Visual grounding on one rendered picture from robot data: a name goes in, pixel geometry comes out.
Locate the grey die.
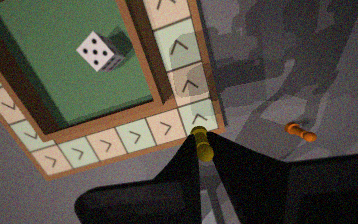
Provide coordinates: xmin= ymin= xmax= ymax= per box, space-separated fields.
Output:
xmin=76 ymin=32 xmax=125 ymax=72

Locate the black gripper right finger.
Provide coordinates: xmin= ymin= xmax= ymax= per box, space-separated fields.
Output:
xmin=206 ymin=131 xmax=358 ymax=224

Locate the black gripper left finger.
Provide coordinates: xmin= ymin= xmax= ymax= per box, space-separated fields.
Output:
xmin=74 ymin=134 xmax=202 ymax=224

